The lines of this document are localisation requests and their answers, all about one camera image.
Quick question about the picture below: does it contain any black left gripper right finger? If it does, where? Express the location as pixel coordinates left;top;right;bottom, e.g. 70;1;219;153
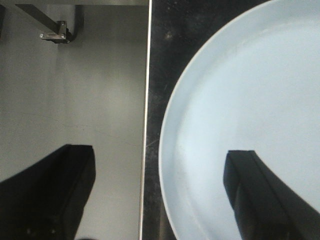
223;150;320;240

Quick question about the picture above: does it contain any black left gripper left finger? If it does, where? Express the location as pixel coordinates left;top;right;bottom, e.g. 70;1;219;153
0;144;96;240

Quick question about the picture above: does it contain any pale blue round plate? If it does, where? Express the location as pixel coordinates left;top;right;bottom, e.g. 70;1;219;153
159;0;320;240

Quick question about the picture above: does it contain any stainless steel shelf rack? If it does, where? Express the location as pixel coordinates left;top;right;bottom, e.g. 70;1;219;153
0;0;150;44

